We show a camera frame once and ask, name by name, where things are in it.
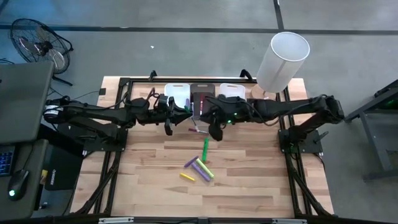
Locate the lavender Sharpie highlighter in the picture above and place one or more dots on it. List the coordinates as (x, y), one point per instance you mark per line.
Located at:
(200, 172)

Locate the black square tag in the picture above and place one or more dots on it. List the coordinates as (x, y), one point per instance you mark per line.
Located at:
(102, 91)

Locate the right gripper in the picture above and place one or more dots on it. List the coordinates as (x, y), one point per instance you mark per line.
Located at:
(219, 130)

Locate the white lamp with wooden base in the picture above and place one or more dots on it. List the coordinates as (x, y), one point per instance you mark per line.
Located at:
(280, 62)

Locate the black computer mouse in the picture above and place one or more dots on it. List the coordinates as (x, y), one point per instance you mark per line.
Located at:
(18, 183)

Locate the purple marker pen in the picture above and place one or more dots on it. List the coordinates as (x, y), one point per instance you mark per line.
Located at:
(187, 102)

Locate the black case with logo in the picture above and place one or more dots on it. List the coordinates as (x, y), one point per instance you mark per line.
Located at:
(62, 171)

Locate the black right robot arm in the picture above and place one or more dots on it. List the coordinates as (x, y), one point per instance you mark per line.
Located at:
(280, 107)

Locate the green Expo marker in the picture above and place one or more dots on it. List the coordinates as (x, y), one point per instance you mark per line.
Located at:
(186, 109)

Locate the red marker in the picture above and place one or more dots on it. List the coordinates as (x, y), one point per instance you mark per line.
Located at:
(201, 105)

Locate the dark grey standing desk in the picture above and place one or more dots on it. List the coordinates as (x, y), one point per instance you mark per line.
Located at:
(25, 102)

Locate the black metal workbench frame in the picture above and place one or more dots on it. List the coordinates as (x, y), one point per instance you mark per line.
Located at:
(373, 137)

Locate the backlit keyboard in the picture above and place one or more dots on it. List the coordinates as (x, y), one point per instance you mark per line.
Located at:
(6, 161)

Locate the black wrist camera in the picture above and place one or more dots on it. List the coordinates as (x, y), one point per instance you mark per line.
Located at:
(163, 102)

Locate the dark purple highlighter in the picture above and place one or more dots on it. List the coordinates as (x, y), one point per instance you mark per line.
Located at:
(191, 161)

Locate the white plastic bin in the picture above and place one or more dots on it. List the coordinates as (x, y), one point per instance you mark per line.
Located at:
(175, 93)
(231, 91)

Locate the black floor fan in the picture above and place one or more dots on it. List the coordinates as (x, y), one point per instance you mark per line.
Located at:
(40, 46)

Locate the black aluminium table frame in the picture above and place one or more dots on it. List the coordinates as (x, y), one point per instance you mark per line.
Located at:
(124, 82)

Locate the grey plastic bin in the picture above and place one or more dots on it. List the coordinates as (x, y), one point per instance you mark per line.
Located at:
(195, 93)

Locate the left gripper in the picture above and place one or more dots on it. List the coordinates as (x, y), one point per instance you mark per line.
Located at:
(158, 116)

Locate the magenta capped white marker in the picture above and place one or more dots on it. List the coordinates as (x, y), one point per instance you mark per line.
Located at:
(196, 130)

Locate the pale yellow highlighter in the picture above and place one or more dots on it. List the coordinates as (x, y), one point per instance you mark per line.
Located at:
(204, 168)

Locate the silver aluminium bracket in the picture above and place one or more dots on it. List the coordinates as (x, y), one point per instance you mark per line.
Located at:
(289, 221)
(116, 220)

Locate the green highlighter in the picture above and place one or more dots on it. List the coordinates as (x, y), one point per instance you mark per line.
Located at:
(205, 149)

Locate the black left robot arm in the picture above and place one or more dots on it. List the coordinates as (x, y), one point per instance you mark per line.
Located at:
(93, 113)

